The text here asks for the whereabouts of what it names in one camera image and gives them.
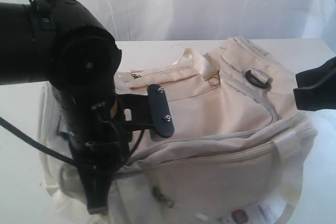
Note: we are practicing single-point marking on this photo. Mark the pocket zipper pull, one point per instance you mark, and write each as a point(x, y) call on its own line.
point(165, 200)
point(135, 76)

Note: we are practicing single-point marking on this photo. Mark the white paper hang tag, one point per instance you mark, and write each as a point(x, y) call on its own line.
point(265, 211)

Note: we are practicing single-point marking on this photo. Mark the white backdrop curtain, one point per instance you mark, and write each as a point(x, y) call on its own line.
point(214, 19)

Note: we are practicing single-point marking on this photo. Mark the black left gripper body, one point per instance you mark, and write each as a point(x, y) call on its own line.
point(100, 122)

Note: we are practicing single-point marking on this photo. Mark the back pocket zipper pull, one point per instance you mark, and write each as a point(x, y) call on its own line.
point(135, 76)

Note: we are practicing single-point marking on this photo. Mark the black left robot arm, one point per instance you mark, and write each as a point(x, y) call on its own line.
point(61, 42)

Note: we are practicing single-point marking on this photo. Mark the front pocket zipper pull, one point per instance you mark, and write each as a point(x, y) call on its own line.
point(165, 200)

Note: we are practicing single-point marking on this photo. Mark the main zipper pull with ring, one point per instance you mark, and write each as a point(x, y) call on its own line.
point(214, 80)

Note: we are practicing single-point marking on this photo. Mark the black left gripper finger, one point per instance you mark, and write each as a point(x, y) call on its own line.
point(96, 180)

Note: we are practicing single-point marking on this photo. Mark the cream fabric duffel bag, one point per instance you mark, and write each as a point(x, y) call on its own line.
point(234, 144)

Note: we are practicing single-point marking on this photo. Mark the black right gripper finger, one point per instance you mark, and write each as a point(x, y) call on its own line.
point(316, 87)

